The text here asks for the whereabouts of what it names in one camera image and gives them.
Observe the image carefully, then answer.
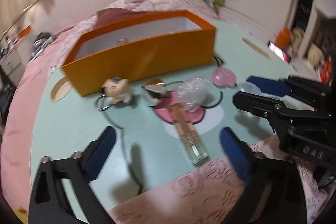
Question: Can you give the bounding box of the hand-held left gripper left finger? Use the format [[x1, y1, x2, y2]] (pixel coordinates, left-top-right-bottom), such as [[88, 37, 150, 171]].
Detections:
[[28, 126, 117, 224]]

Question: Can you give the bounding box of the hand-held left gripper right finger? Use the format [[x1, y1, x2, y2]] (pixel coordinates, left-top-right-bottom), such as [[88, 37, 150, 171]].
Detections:
[[219, 126, 307, 224]]

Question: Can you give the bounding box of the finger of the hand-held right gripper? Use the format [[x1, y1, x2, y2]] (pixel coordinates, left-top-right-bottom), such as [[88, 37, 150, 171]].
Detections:
[[233, 91, 334, 121], [246, 75, 332, 109]]

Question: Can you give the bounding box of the clear plastic shell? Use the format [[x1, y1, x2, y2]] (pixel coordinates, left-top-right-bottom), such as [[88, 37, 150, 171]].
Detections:
[[238, 82, 263, 96]]

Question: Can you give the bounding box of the orange cardboard box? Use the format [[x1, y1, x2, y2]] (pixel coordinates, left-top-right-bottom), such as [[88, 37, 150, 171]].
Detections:
[[61, 10, 217, 97]]

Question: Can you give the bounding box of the smartphone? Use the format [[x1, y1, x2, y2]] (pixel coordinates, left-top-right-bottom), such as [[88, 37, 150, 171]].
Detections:
[[267, 41, 292, 64]]

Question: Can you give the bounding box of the pink floral quilt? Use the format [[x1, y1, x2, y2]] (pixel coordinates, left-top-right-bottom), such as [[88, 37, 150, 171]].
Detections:
[[50, 0, 336, 224]]

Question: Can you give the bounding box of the glass perfume bottle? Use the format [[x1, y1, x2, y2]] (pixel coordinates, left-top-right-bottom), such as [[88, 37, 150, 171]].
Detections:
[[168, 105, 209, 165]]

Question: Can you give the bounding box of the pink plastic shell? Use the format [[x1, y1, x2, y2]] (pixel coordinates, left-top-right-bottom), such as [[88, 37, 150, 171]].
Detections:
[[212, 67, 238, 88]]

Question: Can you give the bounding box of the green cartoon lap table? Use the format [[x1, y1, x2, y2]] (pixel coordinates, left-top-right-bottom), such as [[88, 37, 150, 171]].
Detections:
[[30, 17, 279, 224]]

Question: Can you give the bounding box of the orange cup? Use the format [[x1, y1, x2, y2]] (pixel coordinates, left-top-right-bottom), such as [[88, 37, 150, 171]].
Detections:
[[276, 28, 292, 48]]

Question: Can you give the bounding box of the beige cloth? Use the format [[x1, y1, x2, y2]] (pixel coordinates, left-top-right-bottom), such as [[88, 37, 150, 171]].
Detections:
[[290, 27, 307, 56]]

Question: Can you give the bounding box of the crumpled bubble wrap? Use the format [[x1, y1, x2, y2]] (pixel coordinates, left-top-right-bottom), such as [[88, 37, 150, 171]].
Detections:
[[177, 76, 212, 111]]

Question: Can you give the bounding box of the pink bed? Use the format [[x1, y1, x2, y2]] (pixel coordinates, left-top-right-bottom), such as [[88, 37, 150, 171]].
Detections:
[[0, 27, 79, 188]]

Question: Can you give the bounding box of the grey clothes pile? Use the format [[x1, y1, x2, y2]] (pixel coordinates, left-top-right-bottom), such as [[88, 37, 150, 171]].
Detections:
[[30, 32, 55, 56]]

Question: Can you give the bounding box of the white desk with drawer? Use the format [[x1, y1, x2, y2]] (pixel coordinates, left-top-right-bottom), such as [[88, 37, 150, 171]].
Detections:
[[0, 49, 23, 75]]

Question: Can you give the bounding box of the maroon pillow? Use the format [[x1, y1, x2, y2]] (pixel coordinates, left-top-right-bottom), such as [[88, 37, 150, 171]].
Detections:
[[96, 7, 137, 23]]

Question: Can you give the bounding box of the orange ledge box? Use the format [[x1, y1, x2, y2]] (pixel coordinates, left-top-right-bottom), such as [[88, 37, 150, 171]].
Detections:
[[18, 25, 32, 40]]

